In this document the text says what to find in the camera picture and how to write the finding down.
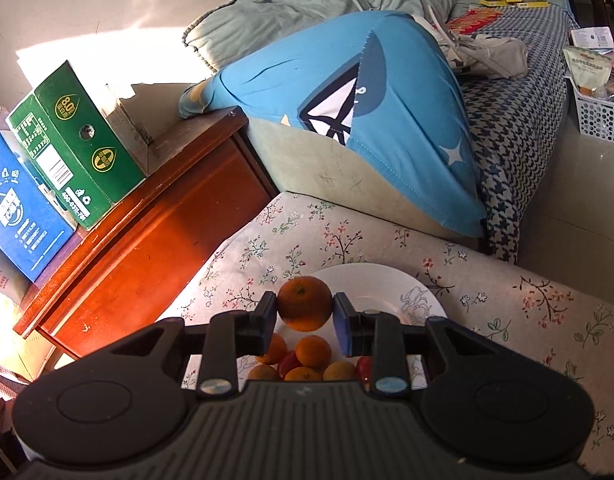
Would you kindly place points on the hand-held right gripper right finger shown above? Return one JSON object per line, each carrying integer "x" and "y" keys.
{"x": 341, "y": 325}

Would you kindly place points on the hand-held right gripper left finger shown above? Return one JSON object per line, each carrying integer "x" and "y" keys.
{"x": 267, "y": 317}

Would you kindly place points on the white plate with grey flower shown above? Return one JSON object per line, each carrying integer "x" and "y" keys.
{"x": 377, "y": 285}

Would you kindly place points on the wooden bed headboard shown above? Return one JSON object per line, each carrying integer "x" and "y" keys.
{"x": 152, "y": 260}

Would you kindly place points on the blue printed cushion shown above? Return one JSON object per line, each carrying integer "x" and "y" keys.
{"x": 287, "y": 85}

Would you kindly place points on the open brown cardboard box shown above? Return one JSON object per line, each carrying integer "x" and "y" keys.
{"x": 127, "y": 125}

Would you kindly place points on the green printed carton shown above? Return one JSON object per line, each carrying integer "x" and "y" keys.
{"x": 77, "y": 150}

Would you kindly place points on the blue houndstooth sofa cover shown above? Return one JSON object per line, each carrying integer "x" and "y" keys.
{"x": 512, "y": 135}

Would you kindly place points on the blue printed carton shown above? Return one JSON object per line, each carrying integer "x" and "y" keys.
{"x": 22, "y": 210}

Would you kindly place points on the beige cloth bag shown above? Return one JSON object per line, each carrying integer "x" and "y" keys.
{"x": 487, "y": 55}

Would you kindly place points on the red printed packet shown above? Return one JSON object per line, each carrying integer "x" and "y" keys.
{"x": 469, "y": 22}

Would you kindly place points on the white plastic basket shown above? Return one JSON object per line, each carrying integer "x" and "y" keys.
{"x": 599, "y": 117}

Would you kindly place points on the yellow flat box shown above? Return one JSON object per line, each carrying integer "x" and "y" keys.
{"x": 492, "y": 2}
{"x": 537, "y": 4}

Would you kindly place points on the beige snack packet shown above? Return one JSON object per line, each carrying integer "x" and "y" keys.
{"x": 587, "y": 67}

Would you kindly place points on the white labelled packet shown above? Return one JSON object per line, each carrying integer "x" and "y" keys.
{"x": 592, "y": 37}

